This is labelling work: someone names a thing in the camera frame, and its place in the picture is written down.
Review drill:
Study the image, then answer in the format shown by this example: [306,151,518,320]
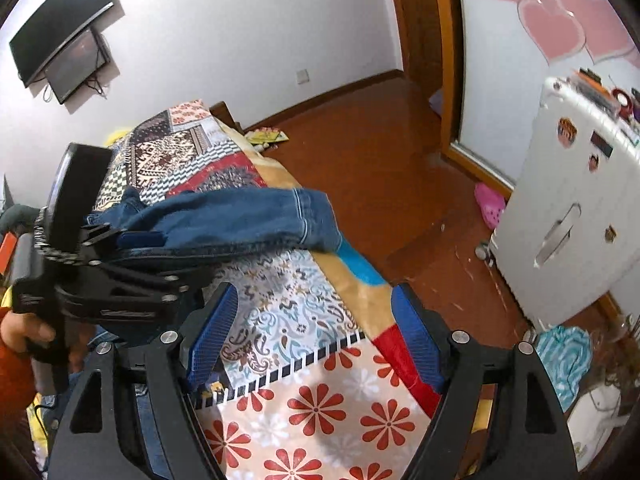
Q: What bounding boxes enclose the white sliding door pink hearts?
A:
[455,0,640,186]

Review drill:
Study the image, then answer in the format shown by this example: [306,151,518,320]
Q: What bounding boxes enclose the person's left hand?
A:
[0,310,96,367]

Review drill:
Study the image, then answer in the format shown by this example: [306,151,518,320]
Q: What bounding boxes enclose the colourful booklet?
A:
[245,127,291,148]

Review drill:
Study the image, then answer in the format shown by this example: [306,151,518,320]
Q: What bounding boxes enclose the black wall television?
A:
[9,0,115,88]

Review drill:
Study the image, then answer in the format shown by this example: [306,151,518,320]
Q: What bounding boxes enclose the wooden bed frame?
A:
[210,101,246,136]

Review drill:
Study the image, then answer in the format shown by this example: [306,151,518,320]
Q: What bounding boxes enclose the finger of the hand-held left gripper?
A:
[52,255,216,348]
[80,225,173,263]

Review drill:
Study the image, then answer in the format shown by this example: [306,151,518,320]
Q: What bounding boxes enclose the red round tin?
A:
[612,87,635,117]

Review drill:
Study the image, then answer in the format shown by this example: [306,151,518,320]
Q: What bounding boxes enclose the striped flat box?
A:
[574,67,621,111]

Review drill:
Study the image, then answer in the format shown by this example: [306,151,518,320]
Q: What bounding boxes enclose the pink slipper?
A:
[474,182,507,231]

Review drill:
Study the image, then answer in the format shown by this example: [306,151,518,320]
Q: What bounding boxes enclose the patchwork printed bedspread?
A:
[95,99,496,480]

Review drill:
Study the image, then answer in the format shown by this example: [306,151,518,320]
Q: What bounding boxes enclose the white hard-shell suitcase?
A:
[489,76,640,331]

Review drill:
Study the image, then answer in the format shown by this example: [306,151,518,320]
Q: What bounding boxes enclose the small black wall monitor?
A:
[45,27,111,105]

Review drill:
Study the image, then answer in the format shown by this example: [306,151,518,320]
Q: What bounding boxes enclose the blue denim jeans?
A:
[82,187,346,476]

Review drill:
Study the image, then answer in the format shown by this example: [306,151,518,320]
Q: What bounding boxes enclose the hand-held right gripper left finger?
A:
[47,282,241,480]

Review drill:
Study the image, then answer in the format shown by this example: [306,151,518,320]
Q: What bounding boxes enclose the white rounded object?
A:
[567,385,632,461]

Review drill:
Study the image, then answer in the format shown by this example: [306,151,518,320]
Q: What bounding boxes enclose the teal patterned cloth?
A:
[535,326,593,411]

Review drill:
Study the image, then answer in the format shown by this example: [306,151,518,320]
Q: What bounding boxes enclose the orange box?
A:
[0,232,18,276]

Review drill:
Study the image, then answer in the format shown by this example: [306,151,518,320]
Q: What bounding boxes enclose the dark grey cushion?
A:
[0,204,42,233]

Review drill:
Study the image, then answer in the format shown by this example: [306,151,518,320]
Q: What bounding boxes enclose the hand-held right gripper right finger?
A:
[390,282,581,480]

